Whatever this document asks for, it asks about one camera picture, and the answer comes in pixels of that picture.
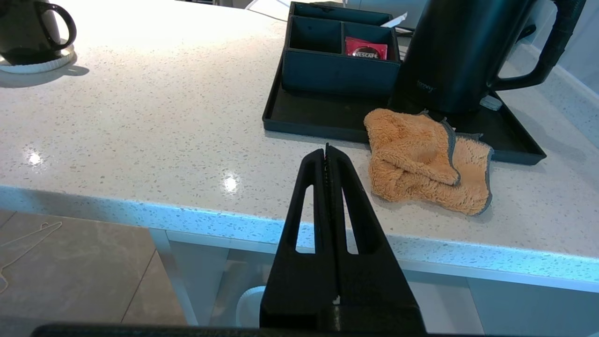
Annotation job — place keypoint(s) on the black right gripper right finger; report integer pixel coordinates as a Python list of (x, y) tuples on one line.
[(374, 290)]

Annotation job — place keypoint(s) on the white round bin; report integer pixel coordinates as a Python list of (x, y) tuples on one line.
[(248, 306)]

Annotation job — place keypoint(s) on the red coffee sachet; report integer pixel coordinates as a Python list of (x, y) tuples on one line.
[(366, 49)]

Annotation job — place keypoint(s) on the black serving tray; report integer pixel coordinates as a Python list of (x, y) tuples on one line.
[(318, 114)]

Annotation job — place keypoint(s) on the black organizer box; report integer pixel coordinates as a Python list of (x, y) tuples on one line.
[(337, 70)]

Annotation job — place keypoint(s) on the orange cloth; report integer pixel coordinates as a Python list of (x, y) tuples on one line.
[(421, 159)]

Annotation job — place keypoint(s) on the white sachet stick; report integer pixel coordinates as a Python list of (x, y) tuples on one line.
[(394, 19)]

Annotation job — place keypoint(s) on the black electric kettle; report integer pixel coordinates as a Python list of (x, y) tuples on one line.
[(458, 51)]

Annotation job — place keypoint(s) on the white round coaster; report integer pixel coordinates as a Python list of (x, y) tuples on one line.
[(37, 66)]

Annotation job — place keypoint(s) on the black ceramic mug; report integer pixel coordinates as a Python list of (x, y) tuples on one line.
[(23, 32)]

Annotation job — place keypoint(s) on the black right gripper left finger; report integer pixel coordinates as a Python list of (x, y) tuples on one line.
[(299, 285)]

